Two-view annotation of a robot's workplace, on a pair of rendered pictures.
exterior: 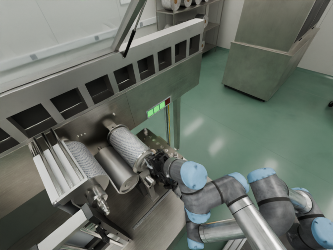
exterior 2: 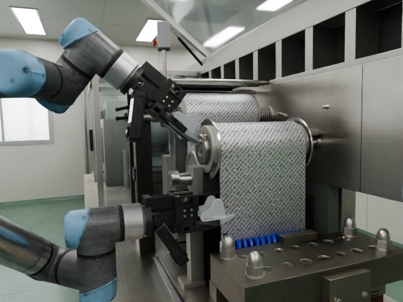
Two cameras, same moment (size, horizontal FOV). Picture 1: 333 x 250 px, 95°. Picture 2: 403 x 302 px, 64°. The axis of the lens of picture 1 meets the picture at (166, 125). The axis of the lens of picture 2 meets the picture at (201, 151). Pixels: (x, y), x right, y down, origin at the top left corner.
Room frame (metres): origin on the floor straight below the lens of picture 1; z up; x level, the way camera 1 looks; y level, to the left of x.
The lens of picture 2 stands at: (0.68, -0.62, 1.31)
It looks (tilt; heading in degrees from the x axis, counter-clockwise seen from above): 5 degrees down; 112
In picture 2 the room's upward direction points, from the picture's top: 1 degrees counter-clockwise
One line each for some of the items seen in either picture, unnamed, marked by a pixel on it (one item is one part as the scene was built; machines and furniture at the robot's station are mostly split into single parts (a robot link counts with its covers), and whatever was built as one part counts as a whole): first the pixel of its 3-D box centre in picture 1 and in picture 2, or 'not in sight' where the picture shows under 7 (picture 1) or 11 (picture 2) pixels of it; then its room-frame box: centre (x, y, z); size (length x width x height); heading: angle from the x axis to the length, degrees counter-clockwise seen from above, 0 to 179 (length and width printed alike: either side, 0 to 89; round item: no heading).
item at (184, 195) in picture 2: (170, 178); (170, 213); (0.36, 0.00, 1.12); 0.12 x 0.08 x 0.09; 42
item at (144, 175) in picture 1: (150, 186); (189, 226); (0.35, 0.12, 1.05); 0.06 x 0.05 x 0.31; 42
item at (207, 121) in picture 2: (144, 160); (208, 148); (0.41, 0.12, 1.25); 0.15 x 0.01 x 0.15; 132
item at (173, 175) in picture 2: (151, 182); (173, 178); (0.33, 0.10, 1.18); 0.04 x 0.02 x 0.04; 132
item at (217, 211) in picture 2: not in sight; (218, 211); (0.45, 0.06, 1.11); 0.09 x 0.03 x 0.06; 41
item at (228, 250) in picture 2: not in sight; (228, 245); (0.49, 0.02, 1.05); 0.04 x 0.04 x 0.04
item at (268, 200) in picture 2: not in sight; (264, 204); (0.54, 0.16, 1.11); 0.23 x 0.01 x 0.18; 42
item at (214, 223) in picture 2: not in sight; (200, 224); (0.42, 0.02, 1.09); 0.09 x 0.05 x 0.02; 41
